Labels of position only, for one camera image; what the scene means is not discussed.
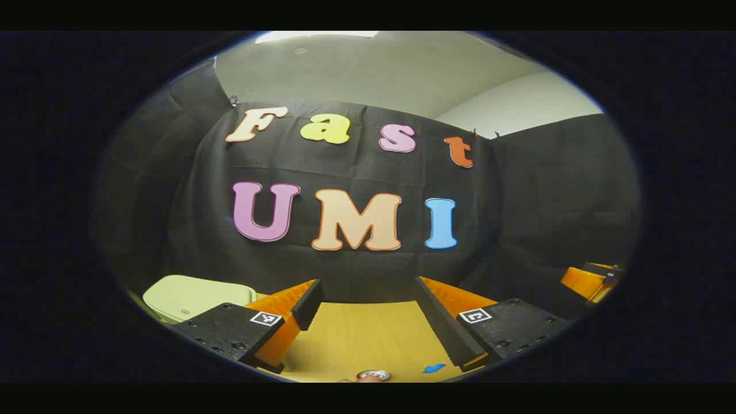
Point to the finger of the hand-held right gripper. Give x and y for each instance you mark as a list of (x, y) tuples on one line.
[(583, 280)]

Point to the pop can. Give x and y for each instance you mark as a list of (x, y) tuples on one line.
[(374, 376)]

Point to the blue paper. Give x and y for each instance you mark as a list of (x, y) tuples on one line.
[(434, 368)]

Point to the ceiling light panel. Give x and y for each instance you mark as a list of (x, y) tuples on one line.
[(316, 36)]

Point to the black backdrop cloth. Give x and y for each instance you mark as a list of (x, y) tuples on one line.
[(517, 218)]

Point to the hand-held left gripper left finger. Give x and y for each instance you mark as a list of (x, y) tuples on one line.
[(309, 302)]

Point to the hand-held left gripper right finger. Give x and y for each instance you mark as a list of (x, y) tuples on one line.
[(443, 322)]

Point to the green desktop garbage bin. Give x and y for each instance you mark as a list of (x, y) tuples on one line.
[(190, 296)]

